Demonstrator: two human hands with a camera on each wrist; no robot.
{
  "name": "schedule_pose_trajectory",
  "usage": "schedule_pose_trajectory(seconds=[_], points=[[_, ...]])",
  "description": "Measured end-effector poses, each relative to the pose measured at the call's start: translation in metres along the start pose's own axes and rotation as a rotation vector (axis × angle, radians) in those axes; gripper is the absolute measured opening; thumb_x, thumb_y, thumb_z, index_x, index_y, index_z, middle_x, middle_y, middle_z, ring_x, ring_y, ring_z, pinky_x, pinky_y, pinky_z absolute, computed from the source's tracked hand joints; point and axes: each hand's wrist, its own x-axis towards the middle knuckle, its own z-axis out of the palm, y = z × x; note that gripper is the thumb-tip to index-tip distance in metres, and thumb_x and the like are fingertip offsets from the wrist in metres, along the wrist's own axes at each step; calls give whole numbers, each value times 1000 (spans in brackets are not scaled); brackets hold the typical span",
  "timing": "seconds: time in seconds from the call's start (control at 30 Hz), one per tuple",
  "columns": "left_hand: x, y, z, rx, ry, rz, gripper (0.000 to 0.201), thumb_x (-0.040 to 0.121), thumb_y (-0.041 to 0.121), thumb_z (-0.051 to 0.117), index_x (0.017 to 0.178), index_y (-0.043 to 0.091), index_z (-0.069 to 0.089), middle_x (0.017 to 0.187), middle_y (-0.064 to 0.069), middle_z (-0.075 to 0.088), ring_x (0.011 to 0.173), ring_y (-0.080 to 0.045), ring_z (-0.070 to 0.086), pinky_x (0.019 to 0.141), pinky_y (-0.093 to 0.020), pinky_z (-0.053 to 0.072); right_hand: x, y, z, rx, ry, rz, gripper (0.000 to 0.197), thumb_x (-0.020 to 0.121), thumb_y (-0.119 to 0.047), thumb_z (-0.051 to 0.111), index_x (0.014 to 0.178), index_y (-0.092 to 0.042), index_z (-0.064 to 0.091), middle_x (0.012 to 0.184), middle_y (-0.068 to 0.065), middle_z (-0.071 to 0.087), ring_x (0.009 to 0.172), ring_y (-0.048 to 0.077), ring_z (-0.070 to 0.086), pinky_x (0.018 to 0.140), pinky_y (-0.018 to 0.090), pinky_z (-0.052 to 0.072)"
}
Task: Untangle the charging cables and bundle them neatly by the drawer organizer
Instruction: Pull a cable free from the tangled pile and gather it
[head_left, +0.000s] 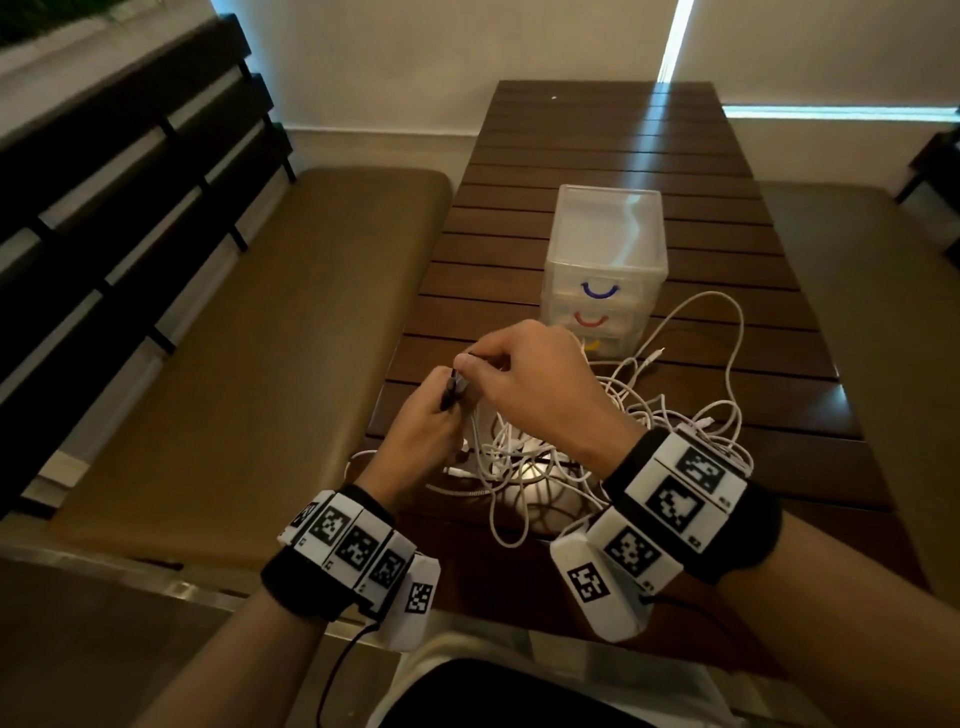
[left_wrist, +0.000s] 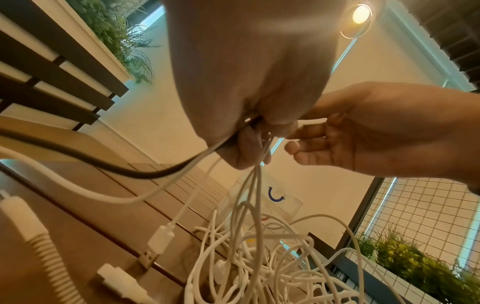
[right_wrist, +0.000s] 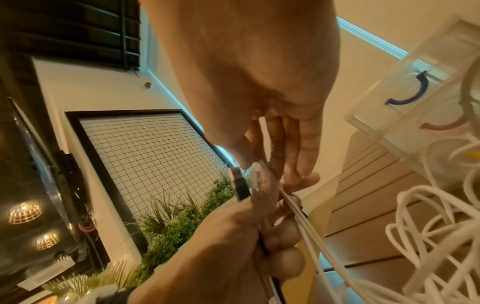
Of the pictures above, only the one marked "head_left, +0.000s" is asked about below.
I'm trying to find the person's left hand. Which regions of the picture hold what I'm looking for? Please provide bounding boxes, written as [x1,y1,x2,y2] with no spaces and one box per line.
[352,365,474,515]

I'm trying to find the person's right hand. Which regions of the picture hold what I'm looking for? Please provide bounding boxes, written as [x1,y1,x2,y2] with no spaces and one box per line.
[453,320,650,481]

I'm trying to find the black USB cable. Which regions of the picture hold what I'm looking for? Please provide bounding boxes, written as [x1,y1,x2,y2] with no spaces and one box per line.
[438,348,470,412]

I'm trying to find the clear drawer yellow handle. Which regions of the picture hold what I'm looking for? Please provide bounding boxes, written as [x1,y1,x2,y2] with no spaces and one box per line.
[577,329,639,358]

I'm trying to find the clear drawer red handle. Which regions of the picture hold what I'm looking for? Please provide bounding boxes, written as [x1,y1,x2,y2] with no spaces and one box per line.
[543,296,654,337]

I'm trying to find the clear drawer blue handle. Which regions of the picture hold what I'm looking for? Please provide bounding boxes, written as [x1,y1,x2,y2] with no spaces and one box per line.
[545,258,667,307]

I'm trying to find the tangle of white cables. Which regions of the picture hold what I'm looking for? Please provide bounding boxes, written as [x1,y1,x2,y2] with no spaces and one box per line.
[344,290,755,549]

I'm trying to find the clear plastic three-drawer organiser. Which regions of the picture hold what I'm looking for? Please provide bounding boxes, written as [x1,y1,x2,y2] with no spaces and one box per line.
[541,183,670,358]

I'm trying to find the person's left forearm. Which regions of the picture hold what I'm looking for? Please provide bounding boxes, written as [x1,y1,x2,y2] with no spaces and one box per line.
[131,588,328,728]

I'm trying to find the person's black garment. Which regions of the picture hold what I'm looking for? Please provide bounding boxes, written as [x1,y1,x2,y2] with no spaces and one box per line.
[378,658,639,728]

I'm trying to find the black and white slatted planter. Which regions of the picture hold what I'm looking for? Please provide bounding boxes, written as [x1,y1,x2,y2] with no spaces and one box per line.
[0,0,219,136]

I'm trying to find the black marker wristband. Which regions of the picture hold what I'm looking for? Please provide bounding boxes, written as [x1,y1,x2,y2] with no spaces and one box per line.
[260,483,418,622]
[588,425,784,594]

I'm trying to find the brown bench cushion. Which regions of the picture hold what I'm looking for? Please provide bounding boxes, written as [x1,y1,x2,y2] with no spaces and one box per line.
[48,166,455,571]
[757,181,960,609]

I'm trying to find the brown slatted wooden table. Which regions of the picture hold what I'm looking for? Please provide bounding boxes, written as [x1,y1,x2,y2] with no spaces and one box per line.
[352,80,931,680]

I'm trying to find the green plants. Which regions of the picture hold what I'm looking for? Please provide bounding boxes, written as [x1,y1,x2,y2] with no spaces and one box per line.
[0,0,129,46]

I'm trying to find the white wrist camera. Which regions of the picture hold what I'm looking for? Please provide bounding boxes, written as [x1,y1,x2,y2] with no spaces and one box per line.
[374,553,442,652]
[549,524,654,645]

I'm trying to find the thin black camera cable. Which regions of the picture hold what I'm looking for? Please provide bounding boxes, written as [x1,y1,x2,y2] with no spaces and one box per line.
[314,614,384,728]

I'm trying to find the wall light strip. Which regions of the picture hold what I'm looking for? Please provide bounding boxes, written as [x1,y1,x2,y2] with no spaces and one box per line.
[657,0,695,84]
[723,104,960,123]

